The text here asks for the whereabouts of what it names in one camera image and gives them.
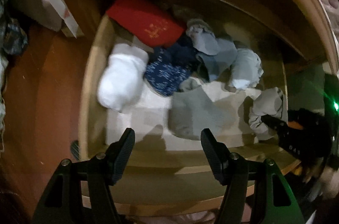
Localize light grey white underwear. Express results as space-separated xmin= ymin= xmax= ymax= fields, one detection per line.
xmin=227 ymin=41 xmax=264 ymax=92

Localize navy blue lace underwear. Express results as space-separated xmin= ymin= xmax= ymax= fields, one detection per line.
xmin=144 ymin=43 xmax=197 ymax=97

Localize white rolled socks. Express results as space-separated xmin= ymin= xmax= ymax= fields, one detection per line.
xmin=97 ymin=43 xmax=149 ymax=112

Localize grey underwear front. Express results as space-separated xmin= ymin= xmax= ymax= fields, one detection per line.
xmin=167 ymin=78 xmax=239 ymax=141

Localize dark blue crumpled wrapper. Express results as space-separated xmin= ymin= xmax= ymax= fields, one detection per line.
xmin=1 ymin=18 xmax=28 ymax=55

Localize red folded garment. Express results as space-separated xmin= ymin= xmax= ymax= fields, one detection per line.
xmin=106 ymin=0 xmax=185 ymax=48

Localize wooden drawer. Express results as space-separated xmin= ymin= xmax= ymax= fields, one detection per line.
xmin=78 ymin=16 xmax=300 ymax=216

